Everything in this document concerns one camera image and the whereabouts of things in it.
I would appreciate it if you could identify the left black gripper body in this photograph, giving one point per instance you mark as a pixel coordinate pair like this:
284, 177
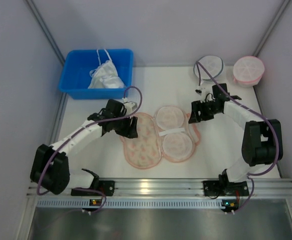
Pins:
125, 126

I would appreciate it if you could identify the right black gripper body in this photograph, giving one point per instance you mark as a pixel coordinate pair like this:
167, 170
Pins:
201, 111

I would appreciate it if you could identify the pink floral laundry bag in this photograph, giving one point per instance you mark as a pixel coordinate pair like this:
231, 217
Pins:
166, 135

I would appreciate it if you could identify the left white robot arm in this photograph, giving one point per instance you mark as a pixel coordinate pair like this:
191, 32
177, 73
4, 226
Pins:
51, 168

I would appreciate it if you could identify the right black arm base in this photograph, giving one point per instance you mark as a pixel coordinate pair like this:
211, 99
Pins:
214, 189

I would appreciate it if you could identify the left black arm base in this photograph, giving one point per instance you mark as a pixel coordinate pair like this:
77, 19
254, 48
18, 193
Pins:
107, 187

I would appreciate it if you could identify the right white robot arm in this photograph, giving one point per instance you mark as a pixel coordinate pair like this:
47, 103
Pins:
262, 137

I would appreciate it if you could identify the blue-trimmed round mesh bag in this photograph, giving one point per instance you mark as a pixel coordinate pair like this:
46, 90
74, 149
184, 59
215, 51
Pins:
213, 64

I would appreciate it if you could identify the white bra in bin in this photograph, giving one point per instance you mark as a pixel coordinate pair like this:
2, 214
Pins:
105, 76

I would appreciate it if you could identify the pink-trimmed round mesh bag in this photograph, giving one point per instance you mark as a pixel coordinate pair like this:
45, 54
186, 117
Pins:
248, 71

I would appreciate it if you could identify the blue plastic bin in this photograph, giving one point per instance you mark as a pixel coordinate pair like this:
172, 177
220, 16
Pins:
80, 66

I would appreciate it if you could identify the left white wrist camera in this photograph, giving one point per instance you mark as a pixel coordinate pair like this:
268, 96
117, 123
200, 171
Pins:
129, 106

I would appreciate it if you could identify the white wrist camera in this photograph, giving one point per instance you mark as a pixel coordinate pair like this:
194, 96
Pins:
202, 92
129, 106

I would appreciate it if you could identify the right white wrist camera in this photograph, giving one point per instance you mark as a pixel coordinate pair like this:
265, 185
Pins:
202, 92

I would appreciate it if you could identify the slotted grey cable duct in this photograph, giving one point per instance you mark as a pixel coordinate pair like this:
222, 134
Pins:
137, 203

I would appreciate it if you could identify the aluminium mounting rail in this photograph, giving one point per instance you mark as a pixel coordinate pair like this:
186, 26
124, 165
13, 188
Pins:
262, 188

